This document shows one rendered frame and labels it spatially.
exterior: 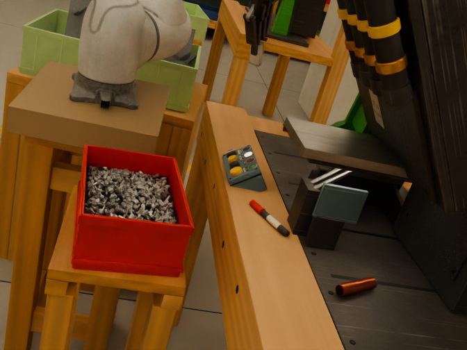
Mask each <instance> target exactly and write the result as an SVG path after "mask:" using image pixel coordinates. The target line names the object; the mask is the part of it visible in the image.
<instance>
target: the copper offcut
mask: <svg viewBox="0 0 467 350"><path fill-rule="evenodd" d="M376 287H377V281H376V280H375V278H373V277H369V278H363V279H359V280H356V281H350V282H346V283H341V284H338V285H336V287H335V291H336V293H337V295H338V296H340V297H341V296H345V295H349V294H354V293H357V292H363V291H366V290H371V289H374V288H376Z"/></svg>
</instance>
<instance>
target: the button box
mask: <svg viewBox="0 0 467 350"><path fill-rule="evenodd" d="M246 147H250V148H249V149H248V150H246V151H243V149H244V148H245V147H243V148H240V149H237V150H236V154H235V155H236V156H237V158H238V159H237V160H236V161H238V162H239V167H241V168H242V172H241V173H239V174H238V175H235V176H232V175H231V173H230V171H231V168H230V166H229V164H230V162H229V161H228V157H227V155H226V154H224V155H223V156H222V159H223V163H224V168H225V171H226V174H227V180H228V182H229V184H230V186H232V187H235V188H242V189H246V190H253V191H258V192H262V191H264V190H267V186H266V184H265V181H264V178H263V175H262V173H261V170H260V167H259V164H258V162H257V160H256V157H255V155H254V152H253V149H252V146H251V145H247V146H246ZM248 152H252V154H251V155H250V156H245V154H246V153H248ZM249 158H254V160H253V161H252V162H247V160H248V159H249ZM252 164H256V167H255V168H252V169H249V166H250V165H252Z"/></svg>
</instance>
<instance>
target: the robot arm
mask: <svg viewBox="0 0 467 350"><path fill-rule="evenodd" d="M275 2H276V0H250V3H249V12H248V13H247V14H246V13H244V15H243V19H244V20H245V34H246V43H247V44H250V45H251V47H250V56H249V63H250V64H253V65H256V66H258V67H259V66H260V65H261V63H262V55H263V41H265V42H266V41H267V40H268V39H267V38H266V37H265V36H266V35H268V33H269V29H270V22H271V19H272V13H273V9H274V6H275ZM191 33H192V24H191V20H190V17H189V14H188V13H187V11H186V9H185V8H184V5H183V2H182V0H92V1H91V2H90V4H89V6H88V8H87V10H86V12H85V15H84V18H83V23H82V27H81V36H80V41H79V67H78V72H74V73H73V74H72V79H73V81H74V84H73V90H72V91H71V92H70V94H69V100H71V101H75V102H88V103H98V104H99V106H100V108H104V109H109V107H110V106H118V107H123V108H128V109H132V110H137V109H138V106H139V103H138V102H137V100H136V93H135V88H136V82H134V81H135V76H136V70H137V69H138V68H140V67H141V66H142V65H144V64H145V63H150V62H154V61H158V60H162V59H165V58H169V57H170V56H173V55H174V54H176V53H178V52H180V50H182V49H183V48H184V47H185V46H186V45H187V43H188V41H189V39H190V36H191Z"/></svg>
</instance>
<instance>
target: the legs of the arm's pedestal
mask: <svg viewBox="0 0 467 350"><path fill-rule="evenodd" d="M72 155H73V156H79V157H83V154H80V153H74V152H71V151H65V150H62V149H56V148H52V147H46V146H42V145H39V144H33V143H30V142H27V143H26V155H25V161H24V173H23V180H22V192H21V199H20V205H19V217H18V224H17V236H16V243H15V255H14V261H13V273H12V280H11V286H10V298H9V304H8V316H7V323H6V335H5V342H4V348H3V350H31V344H32V339H33V332H39V333H41V332H42V325H43V320H44V312H45V306H46V301H47V294H45V293H44V290H45V285H46V279H47V270H48V267H49V263H50V260H51V257H52V254H53V252H54V247H55V245H56V241H57V239H58V234H59V232H60V228H61V226H62V222H63V214H64V209H65V200H66V195H67V192H69V193H72V190H73V188H74V186H75V185H78V182H79V181H81V172H82V166H78V165H72V164H71V163H72ZM80 290H85V291H89V292H94V294H93V298H92V305H91V309H90V315H84V314H79V313H76V314H75V319H74V326H73V331H72V338H75V339H80V340H85V342H84V346H83V350H106V348H107V344H108V339H109V335H110V333H111V330H112V327H113V321H114V318H115V311H116V307H117V302H118V298H119V295H120V288H116V287H106V286H100V285H91V284H85V283H81V286H80Z"/></svg>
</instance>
